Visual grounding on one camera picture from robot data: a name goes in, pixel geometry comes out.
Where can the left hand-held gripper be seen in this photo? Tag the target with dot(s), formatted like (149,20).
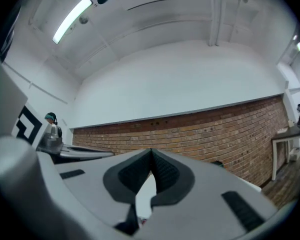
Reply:
(27,126)

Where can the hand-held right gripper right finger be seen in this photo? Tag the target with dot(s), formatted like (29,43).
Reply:
(215,184)

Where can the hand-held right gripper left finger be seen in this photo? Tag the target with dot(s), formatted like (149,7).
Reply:
(90,184)

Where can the black-topped desk with white legs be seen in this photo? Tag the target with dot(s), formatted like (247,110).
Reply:
(290,134)

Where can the round ceiling smoke detector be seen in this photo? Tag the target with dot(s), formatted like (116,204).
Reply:
(83,19)

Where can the long ceiling tube light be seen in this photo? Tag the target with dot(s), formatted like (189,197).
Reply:
(71,20)

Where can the white ceiling pipe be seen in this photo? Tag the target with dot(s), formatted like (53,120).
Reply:
(215,14)

